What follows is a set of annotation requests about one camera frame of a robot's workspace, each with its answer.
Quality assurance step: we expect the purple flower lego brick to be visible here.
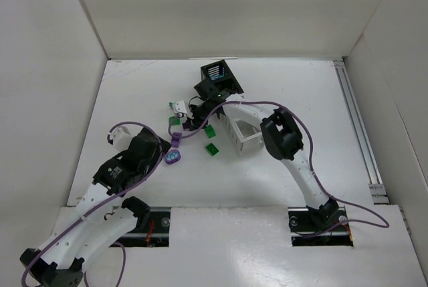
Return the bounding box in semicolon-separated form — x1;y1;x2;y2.
164;149;181;165

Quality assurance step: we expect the purple curved lego brick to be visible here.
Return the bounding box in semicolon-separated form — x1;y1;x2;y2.
171;133;182;148

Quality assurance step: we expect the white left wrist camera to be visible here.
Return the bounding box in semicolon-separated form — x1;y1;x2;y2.
108;126;132;151

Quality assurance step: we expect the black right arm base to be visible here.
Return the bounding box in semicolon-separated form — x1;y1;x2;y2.
288;207;354;247

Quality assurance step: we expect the purple 2x4 lego brick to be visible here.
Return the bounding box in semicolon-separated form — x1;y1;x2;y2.
182;121;191;131

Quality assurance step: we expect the black slotted container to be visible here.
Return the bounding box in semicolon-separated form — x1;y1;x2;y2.
195;60;244;97

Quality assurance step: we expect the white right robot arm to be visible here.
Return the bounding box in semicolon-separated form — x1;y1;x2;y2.
190;80;338;229

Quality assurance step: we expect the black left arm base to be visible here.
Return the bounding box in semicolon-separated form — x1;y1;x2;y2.
118;207;171;248

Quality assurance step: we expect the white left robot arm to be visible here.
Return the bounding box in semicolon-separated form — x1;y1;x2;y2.
19;126;171;286

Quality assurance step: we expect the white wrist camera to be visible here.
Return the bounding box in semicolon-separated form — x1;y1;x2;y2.
172;100;189;118
108;126;132;151

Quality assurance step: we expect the aluminium rail right side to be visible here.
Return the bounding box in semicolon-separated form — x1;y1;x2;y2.
333;60;390;205

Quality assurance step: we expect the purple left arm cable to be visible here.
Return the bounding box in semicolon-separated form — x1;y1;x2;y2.
20;121;163;287

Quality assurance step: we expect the white slotted container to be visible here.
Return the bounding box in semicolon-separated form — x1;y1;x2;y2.
218;114;264;156

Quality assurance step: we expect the green 2x2 lego brick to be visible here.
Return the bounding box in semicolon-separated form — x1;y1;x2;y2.
204;125;216;138

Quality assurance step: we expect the green sloped lego brick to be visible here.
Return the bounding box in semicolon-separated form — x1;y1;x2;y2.
169;116;181;126

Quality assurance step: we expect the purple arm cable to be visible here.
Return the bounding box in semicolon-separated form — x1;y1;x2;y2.
167;99;391;236
20;121;163;287

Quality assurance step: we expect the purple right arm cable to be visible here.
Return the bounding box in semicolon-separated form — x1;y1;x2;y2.
167;99;391;236

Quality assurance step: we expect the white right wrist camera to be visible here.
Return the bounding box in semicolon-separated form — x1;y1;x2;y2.
172;100;189;118

